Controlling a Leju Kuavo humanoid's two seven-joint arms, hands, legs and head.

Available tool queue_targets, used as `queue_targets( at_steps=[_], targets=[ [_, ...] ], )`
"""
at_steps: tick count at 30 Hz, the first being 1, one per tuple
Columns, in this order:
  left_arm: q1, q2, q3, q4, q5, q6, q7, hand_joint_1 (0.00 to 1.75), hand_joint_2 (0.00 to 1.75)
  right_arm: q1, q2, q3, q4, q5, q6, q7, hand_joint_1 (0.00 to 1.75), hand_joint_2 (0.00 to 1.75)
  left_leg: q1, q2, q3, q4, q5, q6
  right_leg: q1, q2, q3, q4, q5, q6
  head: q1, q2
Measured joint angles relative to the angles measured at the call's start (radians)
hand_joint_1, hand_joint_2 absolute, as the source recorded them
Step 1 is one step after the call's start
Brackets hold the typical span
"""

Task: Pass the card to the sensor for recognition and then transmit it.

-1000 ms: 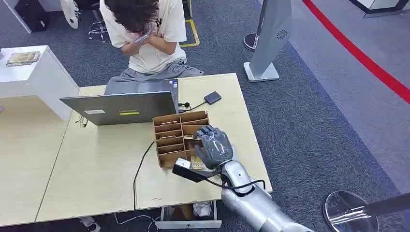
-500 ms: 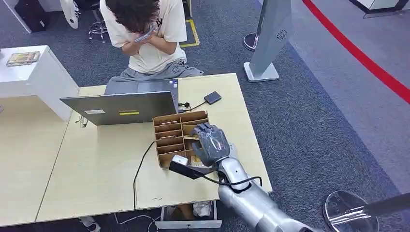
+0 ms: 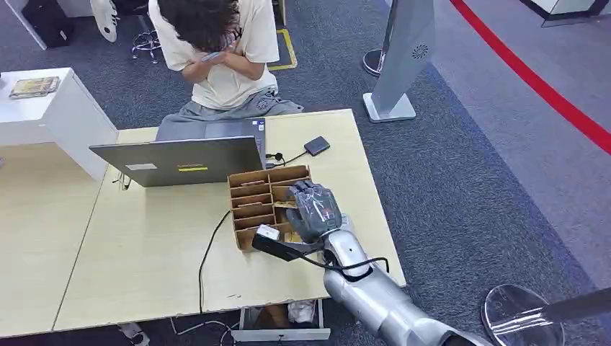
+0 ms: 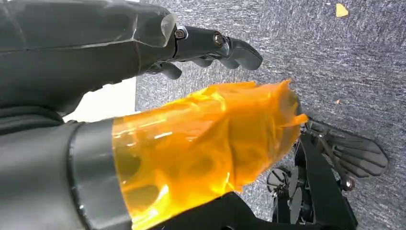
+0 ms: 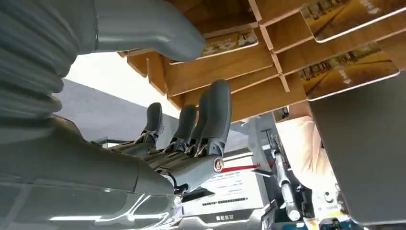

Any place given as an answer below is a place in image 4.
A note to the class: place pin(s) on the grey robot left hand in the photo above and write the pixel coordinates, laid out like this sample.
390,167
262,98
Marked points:
190,143

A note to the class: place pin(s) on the ribbed robot left arm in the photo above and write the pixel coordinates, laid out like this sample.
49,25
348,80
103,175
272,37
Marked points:
25,120

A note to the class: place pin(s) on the black robot foot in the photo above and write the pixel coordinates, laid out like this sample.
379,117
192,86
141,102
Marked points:
358,155

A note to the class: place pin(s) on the yellow floor scrap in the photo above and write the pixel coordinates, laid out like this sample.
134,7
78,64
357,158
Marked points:
342,10

